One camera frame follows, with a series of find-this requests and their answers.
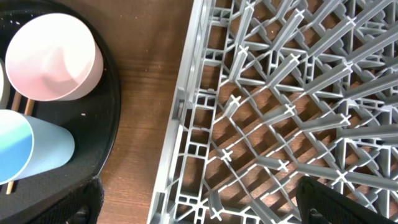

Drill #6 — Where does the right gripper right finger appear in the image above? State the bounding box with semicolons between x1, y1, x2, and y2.
296;176;394;224

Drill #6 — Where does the round black tray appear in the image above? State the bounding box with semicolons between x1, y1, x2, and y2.
1;1;121;223

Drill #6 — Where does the pink white bowl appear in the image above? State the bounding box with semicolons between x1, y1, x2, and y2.
5;13;104;101

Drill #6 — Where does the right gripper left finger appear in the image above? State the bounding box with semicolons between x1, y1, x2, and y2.
30;177;104;224

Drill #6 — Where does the grey dishwasher rack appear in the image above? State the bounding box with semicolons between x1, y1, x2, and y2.
147;0;397;223

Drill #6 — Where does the grey plate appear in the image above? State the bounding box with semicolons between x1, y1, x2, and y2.
0;59;11;109

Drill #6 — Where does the light blue cup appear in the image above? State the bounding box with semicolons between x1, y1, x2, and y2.
1;110;75;184

